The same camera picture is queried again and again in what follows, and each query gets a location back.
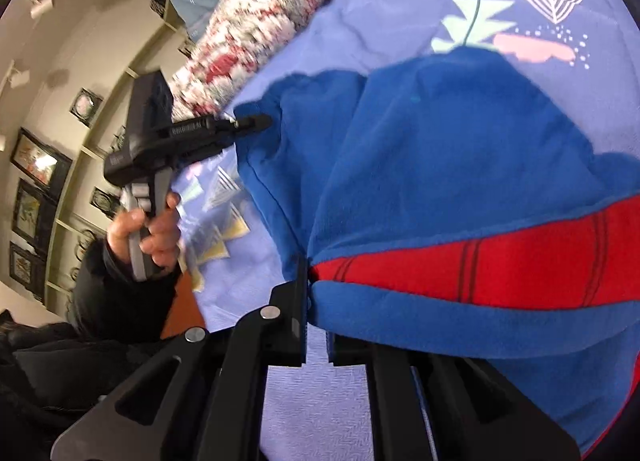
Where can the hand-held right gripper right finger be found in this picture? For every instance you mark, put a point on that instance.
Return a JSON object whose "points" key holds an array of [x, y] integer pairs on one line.
{"points": [[350, 353]]}

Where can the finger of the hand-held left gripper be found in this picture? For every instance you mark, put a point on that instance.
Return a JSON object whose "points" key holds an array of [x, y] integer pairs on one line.
{"points": [[205, 147], [235, 124]]}

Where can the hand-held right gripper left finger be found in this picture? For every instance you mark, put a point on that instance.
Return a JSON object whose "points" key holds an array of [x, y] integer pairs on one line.
{"points": [[301, 301]]}

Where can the blue pants with red stripe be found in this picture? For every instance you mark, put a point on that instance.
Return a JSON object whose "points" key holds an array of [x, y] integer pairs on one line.
{"points": [[425, 166]]}

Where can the person's left forearm black sleeve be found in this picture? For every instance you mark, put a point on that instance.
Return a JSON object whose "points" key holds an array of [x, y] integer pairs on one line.
{"points": [[117, 301]]}

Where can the person's left hand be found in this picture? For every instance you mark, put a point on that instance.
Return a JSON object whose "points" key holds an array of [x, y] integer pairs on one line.
{"points": [[162, 241]]}

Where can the small diamond framed picture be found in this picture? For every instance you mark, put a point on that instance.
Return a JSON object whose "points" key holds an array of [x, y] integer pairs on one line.
{"points": [[104, 202], [85, 106]]}

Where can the red white patterned pillow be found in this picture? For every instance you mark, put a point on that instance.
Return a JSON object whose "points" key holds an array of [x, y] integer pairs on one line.
{"points": [[255, 26]]}

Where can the white ceiling spotlight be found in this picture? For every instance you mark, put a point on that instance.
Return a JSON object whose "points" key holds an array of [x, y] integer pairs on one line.
{"points": [[41, 6], [19, 76]]}

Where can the lavender printed bedsheet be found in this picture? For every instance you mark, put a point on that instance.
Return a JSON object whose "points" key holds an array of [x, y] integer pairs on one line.
{"points": [[390, 6]]}

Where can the person's black jacket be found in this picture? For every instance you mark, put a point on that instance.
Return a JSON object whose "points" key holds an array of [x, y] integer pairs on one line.
{"points": [[55, 366]]}

